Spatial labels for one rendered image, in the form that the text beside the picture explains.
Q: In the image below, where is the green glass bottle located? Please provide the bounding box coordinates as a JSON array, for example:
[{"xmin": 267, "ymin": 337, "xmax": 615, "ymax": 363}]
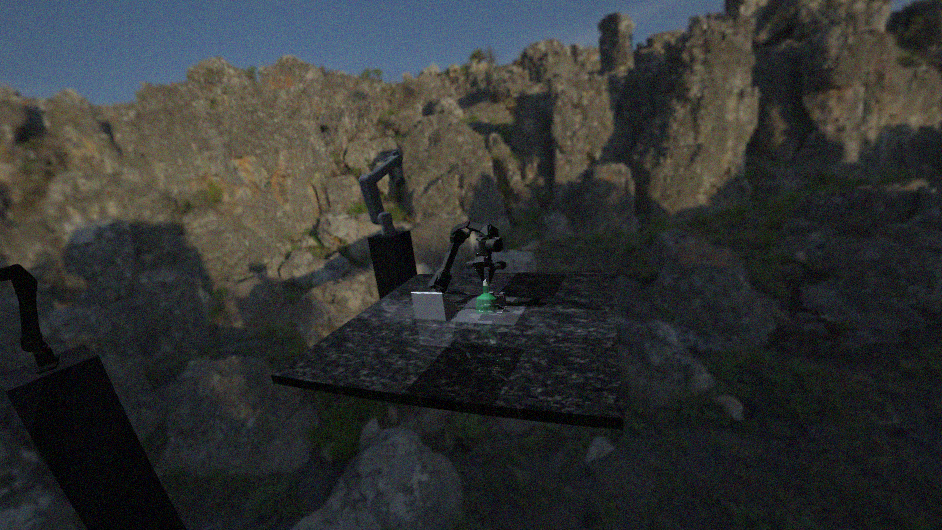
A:
[{"xmin": 476, "ymin": 279, "xmax": 497, "ymax": 314}]

